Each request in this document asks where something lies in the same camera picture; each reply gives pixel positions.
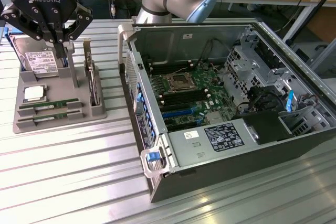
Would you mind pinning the silver CPU chip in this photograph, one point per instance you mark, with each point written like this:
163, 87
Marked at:
34, 93

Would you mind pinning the green RAM stick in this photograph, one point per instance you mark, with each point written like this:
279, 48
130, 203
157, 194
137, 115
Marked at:
60, 102
57, 116

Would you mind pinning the grey parts rack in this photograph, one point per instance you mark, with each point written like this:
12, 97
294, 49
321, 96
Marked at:
52, 127

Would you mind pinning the dark grey PC tower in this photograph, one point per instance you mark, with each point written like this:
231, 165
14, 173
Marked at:
315, 52

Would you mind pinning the hard disk with blue rails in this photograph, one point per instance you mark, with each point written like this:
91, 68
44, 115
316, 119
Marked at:
39, 61

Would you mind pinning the silver socket locking lever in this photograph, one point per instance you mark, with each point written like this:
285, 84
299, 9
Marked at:
181, 70

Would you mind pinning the open black PC case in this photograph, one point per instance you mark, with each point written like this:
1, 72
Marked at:
236, 166

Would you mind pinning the silver finned chipset heatsink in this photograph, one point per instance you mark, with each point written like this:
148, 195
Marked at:
213, 118

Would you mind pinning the black tripod leg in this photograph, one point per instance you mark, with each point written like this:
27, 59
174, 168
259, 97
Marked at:
323, 2

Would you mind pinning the silver disk bay cage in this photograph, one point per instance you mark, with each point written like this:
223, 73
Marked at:
244, 74

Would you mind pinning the green motherboard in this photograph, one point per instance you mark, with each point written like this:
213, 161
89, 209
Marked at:
218, 95

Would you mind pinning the graphics card with metal bracket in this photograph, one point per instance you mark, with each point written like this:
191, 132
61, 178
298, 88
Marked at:
92, 85

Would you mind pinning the black plastic shroud box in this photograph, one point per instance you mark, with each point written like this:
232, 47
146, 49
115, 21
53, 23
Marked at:
267, 127

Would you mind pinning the silver CPU socket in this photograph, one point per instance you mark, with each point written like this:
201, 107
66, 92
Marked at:
179, 82

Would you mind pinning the blue case release latch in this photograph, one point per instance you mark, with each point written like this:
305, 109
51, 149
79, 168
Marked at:
152, 156

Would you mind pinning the long black expansion slot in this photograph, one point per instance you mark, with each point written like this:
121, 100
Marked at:
183, 123
178, 107

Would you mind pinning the white case sticker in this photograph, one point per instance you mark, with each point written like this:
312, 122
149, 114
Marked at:
187, 36

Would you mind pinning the silver power supply unit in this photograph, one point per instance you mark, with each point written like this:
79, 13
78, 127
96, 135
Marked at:
189, 153

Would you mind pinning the blue disk bay tab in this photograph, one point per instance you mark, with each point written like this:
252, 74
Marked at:
289, 100

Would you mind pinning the blue expansion slot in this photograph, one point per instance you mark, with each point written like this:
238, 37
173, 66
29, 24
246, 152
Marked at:
179, 113

